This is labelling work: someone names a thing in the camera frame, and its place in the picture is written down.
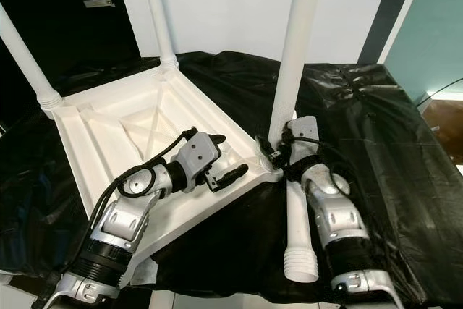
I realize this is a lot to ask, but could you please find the black frame post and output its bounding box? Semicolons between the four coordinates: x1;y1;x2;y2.
358;0;424;64

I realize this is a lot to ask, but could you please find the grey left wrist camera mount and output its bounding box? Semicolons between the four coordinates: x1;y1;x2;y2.
175;133;221;190

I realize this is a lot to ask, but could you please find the green glass panel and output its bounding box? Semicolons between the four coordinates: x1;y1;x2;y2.
383;0;463;100

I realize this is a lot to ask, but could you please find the brown wooden cabinet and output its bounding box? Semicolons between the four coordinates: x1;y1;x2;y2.
420;96;463;143

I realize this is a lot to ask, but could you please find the black door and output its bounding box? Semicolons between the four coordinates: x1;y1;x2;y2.
0;0;140;129

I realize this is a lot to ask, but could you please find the black plastic table cover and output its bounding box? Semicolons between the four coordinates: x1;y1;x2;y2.
0;50;463;302

